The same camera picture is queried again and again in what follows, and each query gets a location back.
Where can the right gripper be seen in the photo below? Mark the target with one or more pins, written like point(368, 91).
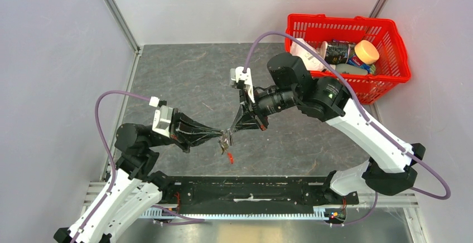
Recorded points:
point(245, 120)

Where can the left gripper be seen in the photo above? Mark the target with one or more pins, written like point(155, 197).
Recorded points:
point(186, 132)

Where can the keyring bunch with tags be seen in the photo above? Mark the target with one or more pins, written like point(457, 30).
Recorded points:
point(225, 142)

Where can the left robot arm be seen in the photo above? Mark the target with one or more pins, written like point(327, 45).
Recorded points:
point(132, 187)

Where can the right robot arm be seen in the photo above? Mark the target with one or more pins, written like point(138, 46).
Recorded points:
point(390, 168)

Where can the white plastic bag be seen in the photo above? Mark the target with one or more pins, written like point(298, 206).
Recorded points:
point(311, 63)

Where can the grey green pouch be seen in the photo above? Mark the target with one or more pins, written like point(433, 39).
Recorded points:
point(349, 69)

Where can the dark printed can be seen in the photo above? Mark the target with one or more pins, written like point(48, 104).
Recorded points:
point(337, 52)

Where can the jar with yellow lid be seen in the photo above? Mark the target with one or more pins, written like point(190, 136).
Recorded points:
point(364, 55)

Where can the red plastic basket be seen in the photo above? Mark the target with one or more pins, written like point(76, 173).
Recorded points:
point(392, 68)

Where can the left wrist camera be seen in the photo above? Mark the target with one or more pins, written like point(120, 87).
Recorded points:
point(162, 117)

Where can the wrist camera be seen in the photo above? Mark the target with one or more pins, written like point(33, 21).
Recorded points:
point(162, 117)
point(243, 81)

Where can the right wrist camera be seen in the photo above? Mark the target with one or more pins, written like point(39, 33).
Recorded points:
point(243, 81)

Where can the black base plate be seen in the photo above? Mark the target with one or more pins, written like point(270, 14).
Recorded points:
point(252, 195)

